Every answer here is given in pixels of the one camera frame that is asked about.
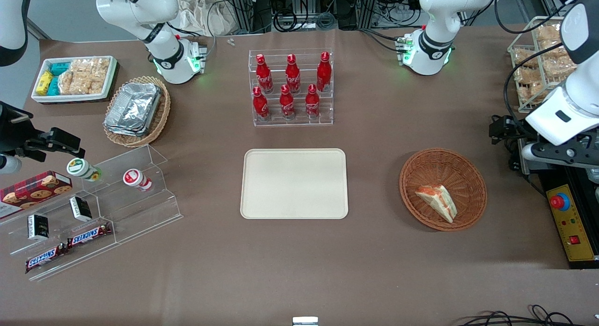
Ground black base cables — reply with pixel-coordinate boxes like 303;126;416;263
359;28;409;53
166;21;217;61

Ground white rectangular snack bin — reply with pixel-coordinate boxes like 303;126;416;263
31;56;118;104

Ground red lid yogurt bottle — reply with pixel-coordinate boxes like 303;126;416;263
123;169;154;192

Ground triangle sandwich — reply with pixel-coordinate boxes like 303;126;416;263
415;184;457;224

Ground yellow snack box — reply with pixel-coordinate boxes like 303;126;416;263
36;71;53;94

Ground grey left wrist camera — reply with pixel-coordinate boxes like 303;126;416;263
521;143;549;162

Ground black left base cables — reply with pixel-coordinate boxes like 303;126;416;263
359;28;409;53

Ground oval light wicker basket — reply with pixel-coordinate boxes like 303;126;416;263
103;76;171;148

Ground clear pack of crackers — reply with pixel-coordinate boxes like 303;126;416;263
541;40;569;58
526;81;560;103
515;66;546;84
536;24;563;41
543;56;577;78
512;48;539;67

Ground black countertop appliance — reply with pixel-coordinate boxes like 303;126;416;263
515;141;599;186

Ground black cable loops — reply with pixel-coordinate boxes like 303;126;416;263
456;304;599;326

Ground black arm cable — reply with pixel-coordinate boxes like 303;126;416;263
503;0;599;126

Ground black coiled cable bundle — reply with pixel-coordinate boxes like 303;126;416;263
273;7;338;31

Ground red plaid cookie box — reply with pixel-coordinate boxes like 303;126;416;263
0;171;73;219

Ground white wire snack rack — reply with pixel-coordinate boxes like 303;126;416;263
507;16;577;114

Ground yellow control box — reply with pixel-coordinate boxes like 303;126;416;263
547;183;599;262

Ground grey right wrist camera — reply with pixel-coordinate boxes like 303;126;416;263
0;155;22;175

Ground black right base cables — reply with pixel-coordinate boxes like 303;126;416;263
166;21;217;61

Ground snickers chocolate bar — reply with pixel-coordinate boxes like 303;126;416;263
67;222;113;249
25;243;69;275

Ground green lid yogurt bottle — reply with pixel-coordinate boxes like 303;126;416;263
66;158;102;182

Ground white plastic bag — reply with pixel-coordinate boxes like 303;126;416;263
177;0;235;37

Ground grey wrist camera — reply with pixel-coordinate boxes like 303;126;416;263
521;143;549;162
0;155;22;175

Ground red cola bottle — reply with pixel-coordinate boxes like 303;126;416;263
256;54;274;94
279;84;296;120
316;51;332;93
253;86;271;121
285;54;302;94
305;84;321;120

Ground clear rice cracker packs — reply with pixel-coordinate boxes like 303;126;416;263
58;58;111;95

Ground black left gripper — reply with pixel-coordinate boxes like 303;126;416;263
489;116;599;168

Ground clear acrylic step display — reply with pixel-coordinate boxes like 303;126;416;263
0;145;183;283

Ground stacked aluminium foil trays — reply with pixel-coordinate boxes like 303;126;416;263
104;82;163;138

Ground clear acrylic bottle rack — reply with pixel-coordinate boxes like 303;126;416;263
248;48;334;127

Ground round brown wicker basket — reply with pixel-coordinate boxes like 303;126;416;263
399;148;488;232

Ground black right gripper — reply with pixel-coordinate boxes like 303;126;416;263
0;101;87;161

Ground small black white box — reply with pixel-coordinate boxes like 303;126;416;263
27;214;51;242
69;196;93;223

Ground beige rectangular serving tray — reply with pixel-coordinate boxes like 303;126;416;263
240;148;349;220

